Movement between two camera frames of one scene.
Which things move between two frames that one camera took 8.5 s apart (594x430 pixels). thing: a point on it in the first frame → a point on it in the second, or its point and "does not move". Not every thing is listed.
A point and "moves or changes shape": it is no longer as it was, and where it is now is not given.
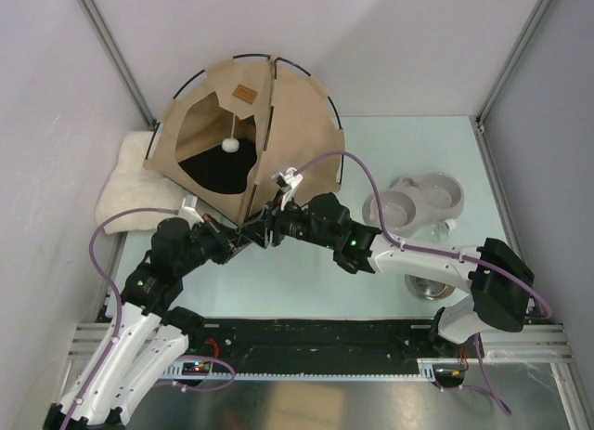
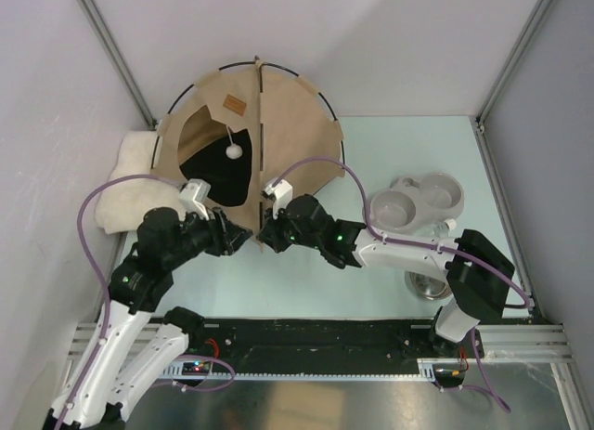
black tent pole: (252, 55) moves or changes shape
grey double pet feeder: (415, 202) does not move
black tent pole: (277, 77) → (261, 146)
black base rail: (318, 344) does not move
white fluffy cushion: (131, 186) does not move
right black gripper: (274, 219) does not move
